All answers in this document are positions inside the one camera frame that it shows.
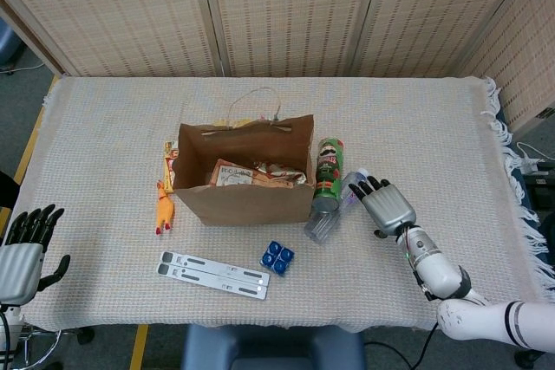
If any black cable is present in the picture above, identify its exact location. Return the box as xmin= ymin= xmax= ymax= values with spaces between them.
xmin=363 ymin=321 xmax=439 ymax=370

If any beige woven folding screen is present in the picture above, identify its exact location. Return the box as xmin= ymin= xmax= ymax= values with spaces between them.
xmin=0 ymin=0 xmax=555 ymax=133

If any yellow red snack box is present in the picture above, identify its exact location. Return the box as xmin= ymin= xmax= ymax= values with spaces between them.
xmin=162 ymin=140 xmax=180 ymax=195

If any yellow rubber chicken toy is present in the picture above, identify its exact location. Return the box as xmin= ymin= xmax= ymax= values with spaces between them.
xmin=154 ymin=179 xmax=177 ymax=236

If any black equipment case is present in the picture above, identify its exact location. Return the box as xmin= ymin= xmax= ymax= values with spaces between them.
xmin=522 ymin=161 xmax=555 ymax=215

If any blue toy brick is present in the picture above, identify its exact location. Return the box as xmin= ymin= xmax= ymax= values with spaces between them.
xmin=258 ymin=240 xmax=297 ymax=276

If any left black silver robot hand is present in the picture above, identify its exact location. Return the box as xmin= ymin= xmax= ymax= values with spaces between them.
xmin=0 ymin=204 xmax=71 ymax=305

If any blue padded chair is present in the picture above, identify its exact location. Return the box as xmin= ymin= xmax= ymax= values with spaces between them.
xmin=180 ymin=324 xmax=368 ymax=370

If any gold foil snack pack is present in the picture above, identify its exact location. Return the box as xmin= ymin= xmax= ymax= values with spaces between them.
xmin=253 ymin=161 xmax=308 ymax=189

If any orange cookie box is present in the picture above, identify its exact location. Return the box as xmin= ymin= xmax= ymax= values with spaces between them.
xmin=206 ymin=158 xmax=257 ymax=189

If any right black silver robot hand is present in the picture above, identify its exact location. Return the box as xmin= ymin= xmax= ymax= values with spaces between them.
xmin=349 ymin=177 xmax=417 ymax=241

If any clear plastic water bottle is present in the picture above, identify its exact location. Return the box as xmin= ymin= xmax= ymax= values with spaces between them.
xmin=304 ymin=168 xmax=369 ymax=244

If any silver folding laptop stand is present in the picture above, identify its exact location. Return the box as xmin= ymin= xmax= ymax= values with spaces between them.
xmin=154 ymin=250 xmax=271 ymax=302

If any brown paper bag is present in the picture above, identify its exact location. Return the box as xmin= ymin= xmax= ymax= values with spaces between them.
xmin=173 ymin=88 xmax=317 ymax=227

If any green Pringles can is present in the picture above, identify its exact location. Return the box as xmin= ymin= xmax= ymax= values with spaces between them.
xmin=312 ymin=136 xmax=346 ymax=215

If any white woven tablecloth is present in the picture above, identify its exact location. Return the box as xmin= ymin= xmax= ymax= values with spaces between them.
xmin=16 ymin=75 xmax=555 ymax=334

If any chrome stool base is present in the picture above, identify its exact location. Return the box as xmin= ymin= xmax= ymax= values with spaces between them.
xmin=16 ymin=325 xmax=95 ymax=370

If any white power strip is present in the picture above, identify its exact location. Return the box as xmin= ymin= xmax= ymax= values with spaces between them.
xmin=515 ymin=142 xmax=548 ymax=175

